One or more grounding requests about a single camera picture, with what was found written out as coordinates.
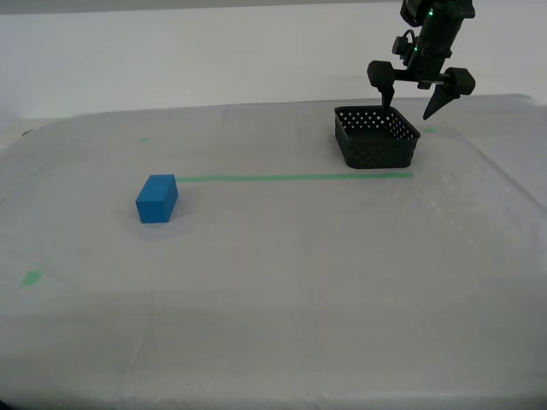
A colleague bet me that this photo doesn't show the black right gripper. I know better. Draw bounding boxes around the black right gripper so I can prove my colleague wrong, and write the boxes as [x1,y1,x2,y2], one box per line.
[367,15,477,122]

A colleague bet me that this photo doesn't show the black perforated plastic basket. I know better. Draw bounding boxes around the black perforated plastic basket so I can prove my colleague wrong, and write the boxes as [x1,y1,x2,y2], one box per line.
[332,105,422,171]

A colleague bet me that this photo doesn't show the blue rectangular block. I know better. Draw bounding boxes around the blue rectangular block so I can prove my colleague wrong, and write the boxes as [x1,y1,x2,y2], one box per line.
[135,173,179,225]

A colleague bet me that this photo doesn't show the long green tape strip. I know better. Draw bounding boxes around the long green tape strip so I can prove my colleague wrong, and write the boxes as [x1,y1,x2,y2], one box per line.
[176,172,414,183]

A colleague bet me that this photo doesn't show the white woven table cover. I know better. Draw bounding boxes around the white woven table cover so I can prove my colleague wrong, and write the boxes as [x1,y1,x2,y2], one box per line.
[0,93,547,410]

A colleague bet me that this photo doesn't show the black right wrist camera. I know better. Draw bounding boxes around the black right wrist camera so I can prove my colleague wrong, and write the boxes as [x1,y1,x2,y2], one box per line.
[391,28,416,57]

